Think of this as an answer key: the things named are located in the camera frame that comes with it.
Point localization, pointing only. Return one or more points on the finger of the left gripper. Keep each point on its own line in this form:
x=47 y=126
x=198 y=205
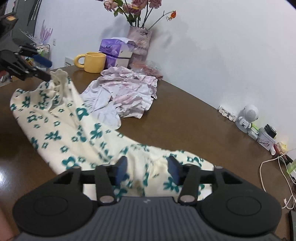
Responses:
x=34 y=73
x=29 y=51

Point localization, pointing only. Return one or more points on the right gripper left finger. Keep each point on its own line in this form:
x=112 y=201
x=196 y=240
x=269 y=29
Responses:
x=106 y=177

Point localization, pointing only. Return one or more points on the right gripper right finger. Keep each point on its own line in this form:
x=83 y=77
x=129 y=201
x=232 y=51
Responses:
x=187 y=176

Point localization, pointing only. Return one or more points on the cream green-flower garment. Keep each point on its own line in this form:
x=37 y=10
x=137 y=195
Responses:
x=63 y=132

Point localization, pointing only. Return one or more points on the yellow ceramic mug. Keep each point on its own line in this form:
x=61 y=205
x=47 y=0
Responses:
x=91 y=62

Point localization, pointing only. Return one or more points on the white power strip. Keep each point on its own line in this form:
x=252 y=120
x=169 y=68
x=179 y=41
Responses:
x=231 y=116

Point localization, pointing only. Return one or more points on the white tin box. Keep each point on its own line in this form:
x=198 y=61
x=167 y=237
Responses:
x=266 y=141

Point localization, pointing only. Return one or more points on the pink floral garment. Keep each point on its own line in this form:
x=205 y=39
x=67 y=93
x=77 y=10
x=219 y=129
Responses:
x=119 y=93

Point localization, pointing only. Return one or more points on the purple tissue pack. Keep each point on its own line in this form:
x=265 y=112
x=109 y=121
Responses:
x=118 y=51

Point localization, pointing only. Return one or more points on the white astronaut figurine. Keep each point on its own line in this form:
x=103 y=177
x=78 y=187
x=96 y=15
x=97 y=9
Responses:
x=249 y=114

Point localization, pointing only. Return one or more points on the black small device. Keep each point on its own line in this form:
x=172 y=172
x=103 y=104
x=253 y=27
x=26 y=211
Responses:
x=271 y=131

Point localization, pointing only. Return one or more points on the green charger block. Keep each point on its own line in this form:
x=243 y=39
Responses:
x=291 y=166

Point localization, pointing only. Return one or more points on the pink marbled vase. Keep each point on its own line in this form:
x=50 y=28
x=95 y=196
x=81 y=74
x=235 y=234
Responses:
x=141 y=37

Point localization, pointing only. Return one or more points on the dried rose bouquet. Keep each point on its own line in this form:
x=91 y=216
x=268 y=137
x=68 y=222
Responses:
x=136 y=12

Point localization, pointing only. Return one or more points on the plastic snack bag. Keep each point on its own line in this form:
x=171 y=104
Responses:
x=149 y=68

